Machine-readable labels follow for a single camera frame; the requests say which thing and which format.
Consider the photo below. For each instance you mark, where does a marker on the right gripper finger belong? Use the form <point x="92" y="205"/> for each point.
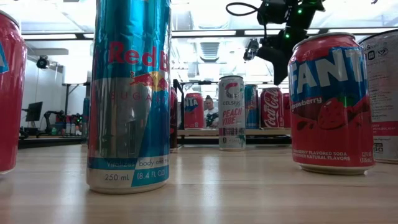
<point x="280" y="67"/>

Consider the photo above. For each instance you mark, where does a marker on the white Celsius peach can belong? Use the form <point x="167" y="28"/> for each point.
<point x="382" y="93"/>
<point x="231" y="115"/>

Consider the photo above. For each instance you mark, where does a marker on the red Fanta strawberry can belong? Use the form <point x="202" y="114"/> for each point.
<point x="194" y="110"/>
<point x="331" y="109"/>
<point x="11" y="93"/>

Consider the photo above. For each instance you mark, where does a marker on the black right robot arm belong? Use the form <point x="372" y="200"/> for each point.
<point x="306" y="18"/>

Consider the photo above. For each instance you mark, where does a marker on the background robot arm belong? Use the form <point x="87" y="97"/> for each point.
<point x="46" y="119"/>

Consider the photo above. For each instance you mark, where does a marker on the ceiling air vent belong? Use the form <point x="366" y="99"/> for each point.
<point x="210" y="49"/>

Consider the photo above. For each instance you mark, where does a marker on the person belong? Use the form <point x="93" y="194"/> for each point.
<point x="211" y="113"/>

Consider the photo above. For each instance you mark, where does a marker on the small black monitor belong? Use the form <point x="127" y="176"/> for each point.
<point x="34" y="111"/>

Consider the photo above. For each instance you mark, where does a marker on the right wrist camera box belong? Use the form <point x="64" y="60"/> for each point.
<point x="275" y="12"/>

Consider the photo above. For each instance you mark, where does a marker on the black overhead camera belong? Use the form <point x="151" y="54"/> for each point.
<point x="250" y="51"/>

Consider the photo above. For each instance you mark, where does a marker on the black metal shelf frame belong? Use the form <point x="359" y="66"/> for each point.
<point x="181" y="105"/>

